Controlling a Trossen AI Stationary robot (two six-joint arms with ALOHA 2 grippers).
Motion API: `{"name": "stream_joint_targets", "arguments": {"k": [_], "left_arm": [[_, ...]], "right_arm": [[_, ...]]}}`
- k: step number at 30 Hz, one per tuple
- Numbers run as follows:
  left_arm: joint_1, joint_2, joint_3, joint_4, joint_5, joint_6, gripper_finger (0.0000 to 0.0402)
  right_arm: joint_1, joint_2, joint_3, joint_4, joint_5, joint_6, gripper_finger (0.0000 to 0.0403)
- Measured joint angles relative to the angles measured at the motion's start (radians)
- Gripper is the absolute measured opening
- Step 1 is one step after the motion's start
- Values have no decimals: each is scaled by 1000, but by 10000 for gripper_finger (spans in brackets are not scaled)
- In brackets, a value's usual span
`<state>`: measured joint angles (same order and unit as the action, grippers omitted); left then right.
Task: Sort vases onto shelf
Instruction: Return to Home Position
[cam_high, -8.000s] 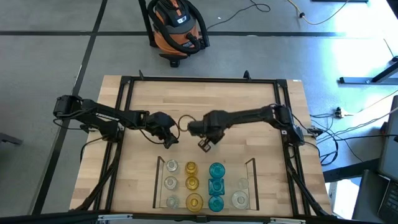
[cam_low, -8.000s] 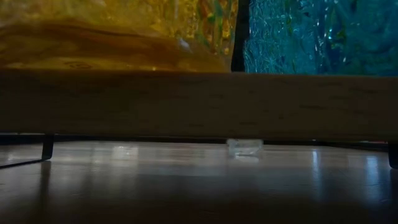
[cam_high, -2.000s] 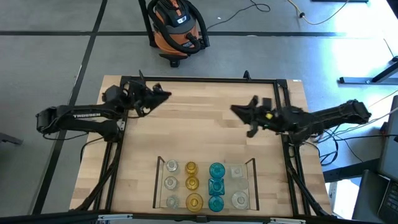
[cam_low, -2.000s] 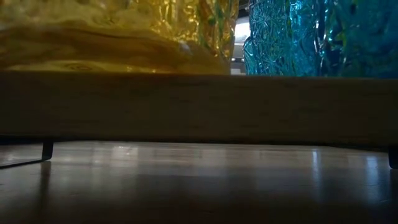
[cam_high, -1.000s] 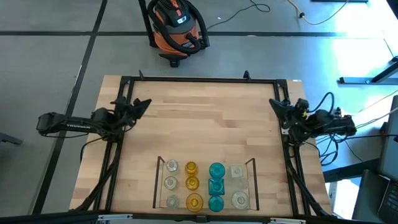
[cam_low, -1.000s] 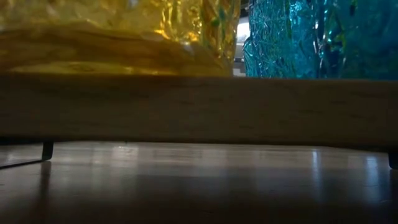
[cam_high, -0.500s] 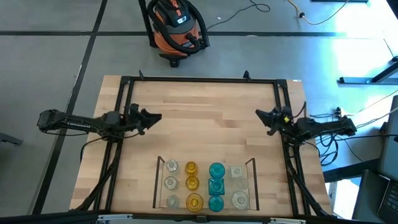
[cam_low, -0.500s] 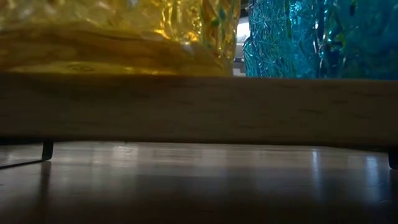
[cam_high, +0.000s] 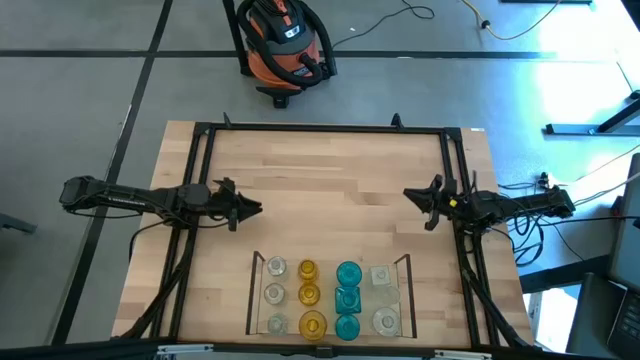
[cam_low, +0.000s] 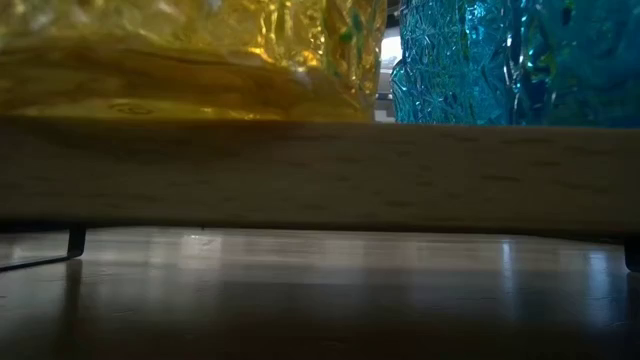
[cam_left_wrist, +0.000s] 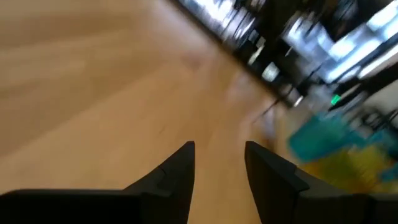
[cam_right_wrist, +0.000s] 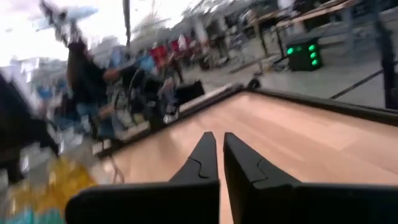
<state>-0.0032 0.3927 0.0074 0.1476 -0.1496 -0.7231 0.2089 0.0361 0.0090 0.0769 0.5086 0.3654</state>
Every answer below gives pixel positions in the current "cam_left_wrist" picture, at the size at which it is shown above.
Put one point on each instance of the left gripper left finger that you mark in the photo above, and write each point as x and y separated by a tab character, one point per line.
93	208

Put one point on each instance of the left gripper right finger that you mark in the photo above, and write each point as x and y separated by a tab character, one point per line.
311	208

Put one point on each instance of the yellow ribbed glass vase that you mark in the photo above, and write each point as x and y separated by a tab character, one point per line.
351	171

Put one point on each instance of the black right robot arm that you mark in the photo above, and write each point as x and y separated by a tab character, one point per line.
345	93

